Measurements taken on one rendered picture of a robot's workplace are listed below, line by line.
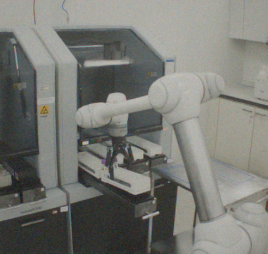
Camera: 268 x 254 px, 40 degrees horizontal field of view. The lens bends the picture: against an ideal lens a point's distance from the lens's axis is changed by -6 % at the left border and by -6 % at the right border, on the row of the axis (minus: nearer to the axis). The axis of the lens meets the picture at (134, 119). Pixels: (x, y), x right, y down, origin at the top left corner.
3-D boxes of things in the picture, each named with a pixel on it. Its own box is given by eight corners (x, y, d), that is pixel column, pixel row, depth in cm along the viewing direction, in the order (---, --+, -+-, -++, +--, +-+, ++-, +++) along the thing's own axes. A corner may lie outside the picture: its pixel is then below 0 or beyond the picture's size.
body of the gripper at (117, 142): (115, 137, 191) (116, 156, 192) (129, 135, 196) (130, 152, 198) (107, 135, 197) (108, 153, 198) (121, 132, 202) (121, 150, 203)
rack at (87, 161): (71, 163, 232) (71, 154, 230) (85, 160, 238) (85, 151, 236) (98, 180, 209) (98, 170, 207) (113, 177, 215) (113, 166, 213)
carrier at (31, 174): (36, 178, 204) (35, 168, 202) (37, 179, 202) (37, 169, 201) (17, 181, 197) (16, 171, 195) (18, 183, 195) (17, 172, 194)
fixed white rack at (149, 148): (122, 145, 267) (122, 137, 266) (133, 143, 273) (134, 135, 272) (149, 158, 245) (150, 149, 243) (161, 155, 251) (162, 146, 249)
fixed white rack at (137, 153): (103, 150, 258) (103, 141, 256) (115, 147, 264) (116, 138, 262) (130, 163, 235) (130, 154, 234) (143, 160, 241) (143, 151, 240)
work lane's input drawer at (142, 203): (66, 172, 235) (66, 159, 233) (85, 168, 243) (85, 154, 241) (140, 222, 180) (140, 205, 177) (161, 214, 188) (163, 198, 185)
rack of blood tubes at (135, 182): (100, 180, 207) (100, 169, 206) (115, 176, 213) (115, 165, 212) (134, 194, 184) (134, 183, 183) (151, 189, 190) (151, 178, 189)
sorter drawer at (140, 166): (75, 145, 285) (75, 133, 283) (91, 142, 294) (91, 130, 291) (136, 178, 230) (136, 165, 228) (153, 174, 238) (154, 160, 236)
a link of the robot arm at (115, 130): (130, 123, 194) (131, 135, 196) (119, 121, 202) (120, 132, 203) (115, 126, 189) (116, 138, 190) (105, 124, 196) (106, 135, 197)
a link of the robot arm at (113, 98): (119, 121, 203) (99, 124, 194) (118, 91, 200) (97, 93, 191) (133, 123, 195) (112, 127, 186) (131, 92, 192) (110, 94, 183)
